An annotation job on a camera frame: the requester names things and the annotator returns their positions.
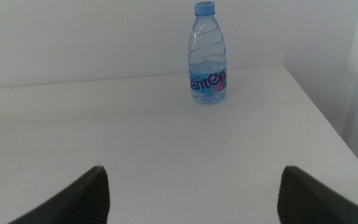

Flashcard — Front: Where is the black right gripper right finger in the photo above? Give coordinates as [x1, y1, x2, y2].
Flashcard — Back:
[277, 165, 358, 224]

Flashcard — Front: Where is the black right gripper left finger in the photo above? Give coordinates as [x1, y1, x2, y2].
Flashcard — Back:
[7, 165, 111, 224]

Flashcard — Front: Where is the clear water bottle blue cap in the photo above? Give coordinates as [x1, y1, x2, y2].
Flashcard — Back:
[187, 1, 228, 105]

